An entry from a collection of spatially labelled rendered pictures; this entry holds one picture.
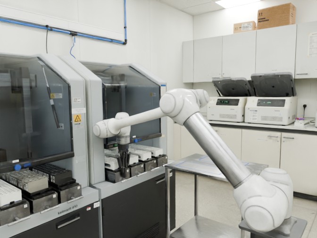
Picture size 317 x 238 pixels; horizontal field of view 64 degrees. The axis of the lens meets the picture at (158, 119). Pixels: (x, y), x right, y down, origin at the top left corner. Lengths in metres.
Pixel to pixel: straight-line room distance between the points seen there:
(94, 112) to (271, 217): 1.18
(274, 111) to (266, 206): 2.58
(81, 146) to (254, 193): 1.06
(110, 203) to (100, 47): 1.98
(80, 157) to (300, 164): 2.73
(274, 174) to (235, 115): 2.50
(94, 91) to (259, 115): 2.49
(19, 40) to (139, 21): 1.68
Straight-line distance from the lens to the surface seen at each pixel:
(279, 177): 1.32
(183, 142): 4.25
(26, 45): 2.77
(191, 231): 2.17
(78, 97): 1.66
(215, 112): 3.90
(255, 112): 3.68
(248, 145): 3.76
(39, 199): 1.52
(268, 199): 1.14
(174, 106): 1.18
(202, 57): 4.35
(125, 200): 1.93
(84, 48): 3.09
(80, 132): 1.68
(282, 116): 3.60
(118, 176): 1.82
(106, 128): 1.58
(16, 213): 1.49
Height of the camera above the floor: 1.35
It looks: 6 degrees down
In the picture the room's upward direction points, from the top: 1 degrees counter-clockwise
